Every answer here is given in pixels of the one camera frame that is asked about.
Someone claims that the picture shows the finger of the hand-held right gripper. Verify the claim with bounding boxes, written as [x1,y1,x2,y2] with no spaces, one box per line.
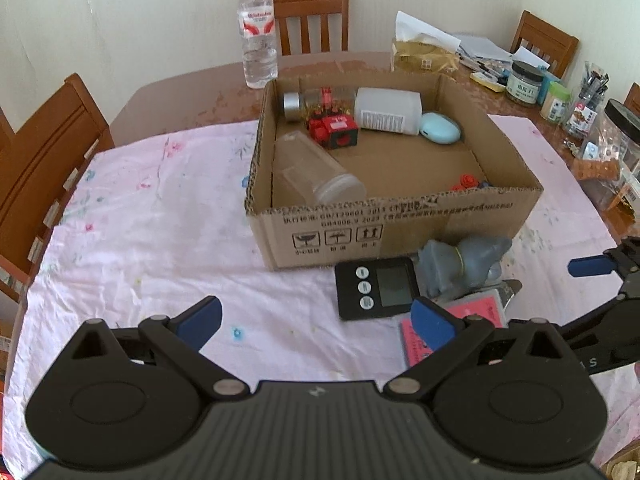
[557,282,640,347]
[568,236,640,282]

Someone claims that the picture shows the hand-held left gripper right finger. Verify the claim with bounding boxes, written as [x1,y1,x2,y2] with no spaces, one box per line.
[382,296,583,402]

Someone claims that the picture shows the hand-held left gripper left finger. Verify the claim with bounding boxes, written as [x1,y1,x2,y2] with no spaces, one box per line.
[60,295,249,403]

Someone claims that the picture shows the pink card box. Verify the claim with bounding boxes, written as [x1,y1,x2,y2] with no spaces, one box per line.
[398,292,506,368]

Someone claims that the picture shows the grey-blue plastic bag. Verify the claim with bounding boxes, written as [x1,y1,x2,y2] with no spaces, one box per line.
[416,236,513,301]

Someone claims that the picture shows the black digital timer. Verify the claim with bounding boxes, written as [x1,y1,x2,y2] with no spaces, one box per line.
[334,256,421,322]

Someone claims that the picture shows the brown cardboard box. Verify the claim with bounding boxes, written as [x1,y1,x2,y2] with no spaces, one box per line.
[245,71,544,272]

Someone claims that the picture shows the clear plastic jar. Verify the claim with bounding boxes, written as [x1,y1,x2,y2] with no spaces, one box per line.
[272,130,367,205]

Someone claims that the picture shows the light blue case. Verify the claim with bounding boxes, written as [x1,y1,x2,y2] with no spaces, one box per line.
[419,112,462,143]

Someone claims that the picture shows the white plastic bottle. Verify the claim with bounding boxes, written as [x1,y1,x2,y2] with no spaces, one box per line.
[354,87,423,137]

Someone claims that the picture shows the glass bottle of gold capsules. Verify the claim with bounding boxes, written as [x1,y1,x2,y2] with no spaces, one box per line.
[282,87,358,123]

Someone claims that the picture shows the pink floral tablecloth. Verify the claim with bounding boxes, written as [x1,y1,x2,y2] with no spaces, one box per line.
[2,115,640,471]

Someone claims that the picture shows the large clear jar black lid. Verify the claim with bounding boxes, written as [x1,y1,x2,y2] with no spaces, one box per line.
[572,99,640,211]

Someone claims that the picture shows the pen holder with pens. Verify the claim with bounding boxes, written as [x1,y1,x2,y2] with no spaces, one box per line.
[562,61,610,138]

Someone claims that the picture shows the small jar green lid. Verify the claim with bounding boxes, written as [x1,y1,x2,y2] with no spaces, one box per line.
[541,81,572,122]

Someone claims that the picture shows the small jar black lid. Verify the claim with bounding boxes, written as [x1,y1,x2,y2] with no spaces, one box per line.
[506,60,545,106]

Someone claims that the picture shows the yellow note pad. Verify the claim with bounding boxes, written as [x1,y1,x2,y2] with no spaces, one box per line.
[470,72,506,92]

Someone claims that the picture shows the pile of pens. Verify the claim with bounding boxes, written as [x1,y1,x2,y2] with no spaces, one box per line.
[460,57,511,83]

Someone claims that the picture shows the white papers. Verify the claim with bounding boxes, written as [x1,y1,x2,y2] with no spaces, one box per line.
[452,32,551,68]

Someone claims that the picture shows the gold tissue pack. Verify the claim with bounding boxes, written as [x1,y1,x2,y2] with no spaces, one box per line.
[391,10,463,75]

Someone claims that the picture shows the clear plastic water bottle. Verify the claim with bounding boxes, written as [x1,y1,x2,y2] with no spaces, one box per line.
[237,0,279,90]

